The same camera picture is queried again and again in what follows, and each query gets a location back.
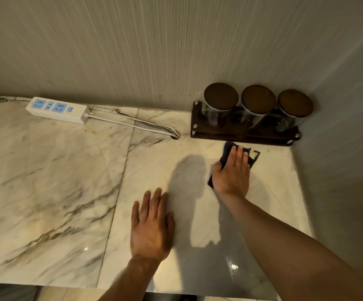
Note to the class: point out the person's left hand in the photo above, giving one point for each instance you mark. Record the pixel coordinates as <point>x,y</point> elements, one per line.
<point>150,231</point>

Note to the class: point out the person's right hand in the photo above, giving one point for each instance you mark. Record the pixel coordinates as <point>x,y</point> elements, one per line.
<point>231,181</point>

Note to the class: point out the person's left little finger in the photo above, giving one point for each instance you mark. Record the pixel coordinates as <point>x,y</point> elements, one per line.
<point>135,213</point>

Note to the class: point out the person's left thumb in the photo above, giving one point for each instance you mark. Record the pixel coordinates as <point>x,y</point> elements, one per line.
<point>170,224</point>

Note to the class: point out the person's right thumb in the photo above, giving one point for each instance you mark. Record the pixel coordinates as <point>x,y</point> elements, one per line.
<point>216,168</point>

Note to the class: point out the person's left middle finger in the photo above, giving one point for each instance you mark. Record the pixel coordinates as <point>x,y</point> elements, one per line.
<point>154,202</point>

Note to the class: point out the person's right middle finger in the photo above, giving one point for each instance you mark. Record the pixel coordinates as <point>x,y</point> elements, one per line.
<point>239,157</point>

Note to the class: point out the dark cleaning cloth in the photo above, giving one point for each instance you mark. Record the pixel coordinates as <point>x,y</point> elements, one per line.
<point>225,153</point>

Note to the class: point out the person's left forearm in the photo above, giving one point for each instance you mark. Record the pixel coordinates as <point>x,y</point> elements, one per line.
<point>131,280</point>

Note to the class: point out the person's right forearm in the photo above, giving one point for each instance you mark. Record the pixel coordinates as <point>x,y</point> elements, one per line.
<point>294,253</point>

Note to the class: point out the dark wooden jar rack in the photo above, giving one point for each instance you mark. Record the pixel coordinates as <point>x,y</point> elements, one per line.
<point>241,131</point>

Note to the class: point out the glass jar with wooden lid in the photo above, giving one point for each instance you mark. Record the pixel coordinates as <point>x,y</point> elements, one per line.
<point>294,106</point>
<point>256,104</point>
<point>219,103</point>

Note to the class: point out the white and blue power strip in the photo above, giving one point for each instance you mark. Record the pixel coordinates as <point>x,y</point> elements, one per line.
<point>58,110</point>

